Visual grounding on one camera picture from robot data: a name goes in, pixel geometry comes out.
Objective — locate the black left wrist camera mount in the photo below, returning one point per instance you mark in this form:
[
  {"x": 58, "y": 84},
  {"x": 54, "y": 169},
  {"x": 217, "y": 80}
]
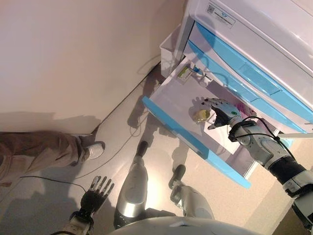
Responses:
[{"x": 82, "y": 216}]

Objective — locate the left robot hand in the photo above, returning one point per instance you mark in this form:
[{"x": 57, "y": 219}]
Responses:
[{"x": 93, "y": 199}]

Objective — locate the green and white medicine box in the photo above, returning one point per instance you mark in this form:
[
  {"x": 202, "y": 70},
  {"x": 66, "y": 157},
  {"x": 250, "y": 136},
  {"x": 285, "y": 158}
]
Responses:
[{"x": 185, "y": 73}]

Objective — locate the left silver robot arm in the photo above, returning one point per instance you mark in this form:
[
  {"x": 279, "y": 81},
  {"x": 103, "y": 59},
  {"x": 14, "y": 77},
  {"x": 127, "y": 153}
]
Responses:
[{"x": 75, "y": 225}]

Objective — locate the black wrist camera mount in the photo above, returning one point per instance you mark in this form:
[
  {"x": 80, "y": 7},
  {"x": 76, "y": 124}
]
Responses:
[
  {"x": 82, "y": 216},
  {"x": 238, "y": 129}
]

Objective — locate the left silver robot leg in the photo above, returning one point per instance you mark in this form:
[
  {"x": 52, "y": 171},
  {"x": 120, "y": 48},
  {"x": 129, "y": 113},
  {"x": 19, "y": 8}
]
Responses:
[{"x": 133, "y": 188}]

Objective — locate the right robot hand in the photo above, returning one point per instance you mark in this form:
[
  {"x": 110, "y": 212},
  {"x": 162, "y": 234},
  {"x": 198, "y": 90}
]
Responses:
[{"x": 226, "y": 112}]

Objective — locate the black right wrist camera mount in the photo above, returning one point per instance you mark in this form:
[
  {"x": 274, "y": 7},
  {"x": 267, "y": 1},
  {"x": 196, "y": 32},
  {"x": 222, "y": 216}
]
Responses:
[{"x": 238, "y": 129}]

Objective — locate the white cabinet with blue drawers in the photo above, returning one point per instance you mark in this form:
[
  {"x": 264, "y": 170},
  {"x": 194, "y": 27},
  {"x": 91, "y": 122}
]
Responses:
[{"x": 256, "y": 49}]

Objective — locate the person's leg in brown trousers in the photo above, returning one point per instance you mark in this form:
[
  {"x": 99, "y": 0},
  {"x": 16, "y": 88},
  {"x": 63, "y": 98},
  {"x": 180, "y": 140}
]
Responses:
[{"x": 36, "y": 154}]

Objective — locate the white side bin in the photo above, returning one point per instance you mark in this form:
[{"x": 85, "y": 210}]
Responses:
[{"x": 168, "y": 46}]

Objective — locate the right silver robot leg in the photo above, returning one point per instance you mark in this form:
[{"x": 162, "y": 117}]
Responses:
[{"x": 195, "y": 200}]

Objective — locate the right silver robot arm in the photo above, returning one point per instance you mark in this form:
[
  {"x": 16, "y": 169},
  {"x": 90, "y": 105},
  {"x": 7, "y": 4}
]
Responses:
[{"x": 264, "y": 147}]

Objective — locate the white printed label sticker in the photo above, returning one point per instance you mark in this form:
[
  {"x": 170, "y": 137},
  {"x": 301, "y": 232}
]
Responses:
[{"x": 221, "y": 16}]

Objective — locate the silver robot torso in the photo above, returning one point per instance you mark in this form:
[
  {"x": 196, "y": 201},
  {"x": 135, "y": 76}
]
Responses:
[{"x": 171, "y": 227}]

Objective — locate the pink packet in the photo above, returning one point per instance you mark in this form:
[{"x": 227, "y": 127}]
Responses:
[{"x": 245, "y": 110}]

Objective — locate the blue syringe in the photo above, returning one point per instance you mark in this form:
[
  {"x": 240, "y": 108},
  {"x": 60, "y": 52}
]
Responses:
[{"x": 199, "y": 72}]

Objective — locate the white shoe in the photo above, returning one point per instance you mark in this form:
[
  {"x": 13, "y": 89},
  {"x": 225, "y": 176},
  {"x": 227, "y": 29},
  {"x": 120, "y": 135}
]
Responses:
[{"x": 94, "y": 150}]

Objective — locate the silver robot leg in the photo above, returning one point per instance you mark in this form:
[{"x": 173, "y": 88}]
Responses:
[
  {"x": 195, "y": 200},
  {"x": 133, "y": 188}
]

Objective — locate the blue-fronted white drawer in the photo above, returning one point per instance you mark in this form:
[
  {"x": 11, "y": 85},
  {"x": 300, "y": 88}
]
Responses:
[{"x": 176, "y": 98}]

